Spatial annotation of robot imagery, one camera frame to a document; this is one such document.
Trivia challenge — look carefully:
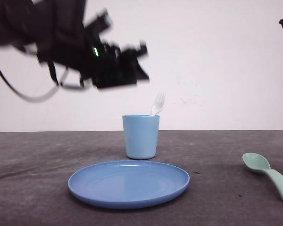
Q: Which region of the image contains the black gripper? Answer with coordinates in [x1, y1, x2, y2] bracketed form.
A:
[37, 10, 149, 91]

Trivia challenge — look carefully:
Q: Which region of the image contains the mint green plastic spoon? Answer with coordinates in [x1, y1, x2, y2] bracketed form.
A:
[242, 153, 283, 200]

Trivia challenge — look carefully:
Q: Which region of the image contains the blue plastic plate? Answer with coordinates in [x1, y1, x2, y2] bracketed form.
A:
[68, 160, 190, 210]

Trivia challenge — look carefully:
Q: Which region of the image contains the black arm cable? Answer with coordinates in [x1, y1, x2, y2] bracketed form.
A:
[0, 44, 69, 104]

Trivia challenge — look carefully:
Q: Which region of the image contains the light blue plastic cup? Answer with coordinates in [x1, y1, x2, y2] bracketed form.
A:
[122, 114, 160, 160]

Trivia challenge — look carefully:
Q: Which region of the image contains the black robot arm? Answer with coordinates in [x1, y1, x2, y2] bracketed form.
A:
[0, 0, 149, 90]

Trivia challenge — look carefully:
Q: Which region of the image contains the white plastic fork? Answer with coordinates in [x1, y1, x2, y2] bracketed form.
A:
[149, 92, 165, 116]

